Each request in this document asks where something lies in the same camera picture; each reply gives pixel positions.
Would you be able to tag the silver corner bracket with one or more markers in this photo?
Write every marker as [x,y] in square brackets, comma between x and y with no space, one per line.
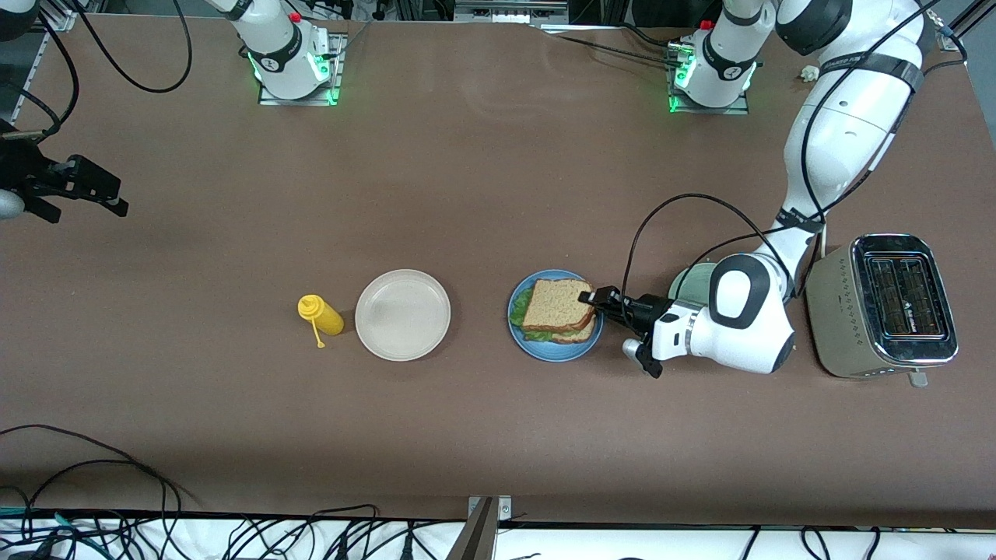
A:
[504,509]

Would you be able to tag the green lettuce leaf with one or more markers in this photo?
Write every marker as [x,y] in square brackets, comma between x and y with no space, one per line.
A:
[523,307]

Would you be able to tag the beige chrome toaster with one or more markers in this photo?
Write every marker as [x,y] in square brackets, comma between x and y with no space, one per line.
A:
[840,311]

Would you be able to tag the yellow mustard squeeze bottle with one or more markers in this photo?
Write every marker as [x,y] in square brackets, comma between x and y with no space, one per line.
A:
[327,319]

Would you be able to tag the aluminium frame rail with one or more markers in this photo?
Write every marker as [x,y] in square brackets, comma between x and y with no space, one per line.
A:
[951,39]
[33,70]
[58,19]

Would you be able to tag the black power plug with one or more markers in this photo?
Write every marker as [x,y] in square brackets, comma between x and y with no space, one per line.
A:
[340,547]
[407,546]

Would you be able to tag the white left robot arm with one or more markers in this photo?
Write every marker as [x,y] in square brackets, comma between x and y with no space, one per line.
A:
[840,132]

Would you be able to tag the brown bread slice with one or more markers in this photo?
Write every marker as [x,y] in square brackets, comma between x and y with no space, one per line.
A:
[556,307]
[580,337]

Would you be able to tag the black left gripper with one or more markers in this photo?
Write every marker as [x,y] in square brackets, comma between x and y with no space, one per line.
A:
[643,309]

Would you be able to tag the beige round plate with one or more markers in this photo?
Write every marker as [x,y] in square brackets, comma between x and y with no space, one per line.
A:
[402,315]

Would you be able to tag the green round plate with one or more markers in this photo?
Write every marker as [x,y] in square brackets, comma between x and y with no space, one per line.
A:
[689,284]

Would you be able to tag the grey metal box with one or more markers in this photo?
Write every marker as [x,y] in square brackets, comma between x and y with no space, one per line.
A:
[506,12]

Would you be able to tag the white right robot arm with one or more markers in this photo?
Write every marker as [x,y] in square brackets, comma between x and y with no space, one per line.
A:
[280,47]

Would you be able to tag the blue round plate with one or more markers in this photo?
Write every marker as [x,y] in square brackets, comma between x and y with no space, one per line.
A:
[556,354]

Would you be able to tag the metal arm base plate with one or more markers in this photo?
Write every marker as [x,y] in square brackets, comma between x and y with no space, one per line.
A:
[708,110]
[336,78]

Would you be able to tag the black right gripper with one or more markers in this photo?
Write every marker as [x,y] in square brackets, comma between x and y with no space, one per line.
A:
[23,173]

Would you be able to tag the aluminium profile post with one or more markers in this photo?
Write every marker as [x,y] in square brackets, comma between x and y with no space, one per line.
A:
[475,537]

